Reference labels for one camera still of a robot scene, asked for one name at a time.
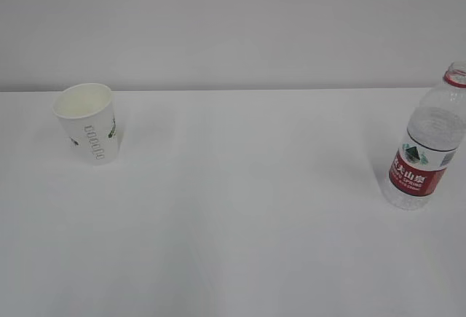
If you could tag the clear Nongfu Spring water bottle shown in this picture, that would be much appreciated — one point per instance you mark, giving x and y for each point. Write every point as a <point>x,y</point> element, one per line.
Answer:
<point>434,132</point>

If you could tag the white paper cup green print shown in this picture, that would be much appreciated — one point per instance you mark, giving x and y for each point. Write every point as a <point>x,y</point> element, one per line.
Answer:
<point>86,114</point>

